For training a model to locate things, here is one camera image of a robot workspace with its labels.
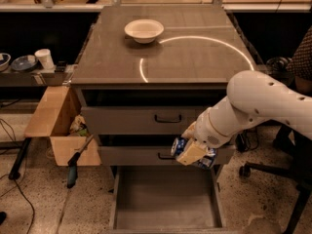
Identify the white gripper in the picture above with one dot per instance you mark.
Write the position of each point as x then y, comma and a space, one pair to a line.
207, 132

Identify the blue pepsi can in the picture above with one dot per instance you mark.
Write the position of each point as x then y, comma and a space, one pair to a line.
204, 163

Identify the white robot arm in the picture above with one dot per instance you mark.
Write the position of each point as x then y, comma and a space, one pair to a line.
252, 98

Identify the grey bottom drawer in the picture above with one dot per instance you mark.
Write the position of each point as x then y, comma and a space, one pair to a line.
165, 200

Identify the grey drawer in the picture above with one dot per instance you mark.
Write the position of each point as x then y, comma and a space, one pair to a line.
165, 200
145, 112
136, 150

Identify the grey middle drawer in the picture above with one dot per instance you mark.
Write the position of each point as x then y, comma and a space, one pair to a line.
136, 150

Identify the grey drawer cabinet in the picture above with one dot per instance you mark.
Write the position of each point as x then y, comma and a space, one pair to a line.
199, 50

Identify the grey top drawer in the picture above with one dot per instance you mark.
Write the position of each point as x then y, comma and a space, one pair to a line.
145, 112

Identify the black teal clamp tool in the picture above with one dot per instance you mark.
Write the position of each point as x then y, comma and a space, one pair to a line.
72, 163

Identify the person in patterned shirt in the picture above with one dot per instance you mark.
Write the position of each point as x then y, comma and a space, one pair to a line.
301, 65

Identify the open cardboard box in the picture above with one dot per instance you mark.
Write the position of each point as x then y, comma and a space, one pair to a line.
53, 118

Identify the white foam cup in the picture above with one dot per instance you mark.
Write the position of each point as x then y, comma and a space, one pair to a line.
45, 58

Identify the blue grey bowl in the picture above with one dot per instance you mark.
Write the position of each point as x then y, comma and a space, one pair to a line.
25, 63

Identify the grey side shelf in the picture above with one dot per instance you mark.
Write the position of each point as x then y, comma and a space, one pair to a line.
39, 77

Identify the white bowl at edge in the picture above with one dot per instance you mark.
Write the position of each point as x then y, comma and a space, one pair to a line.
4, 61

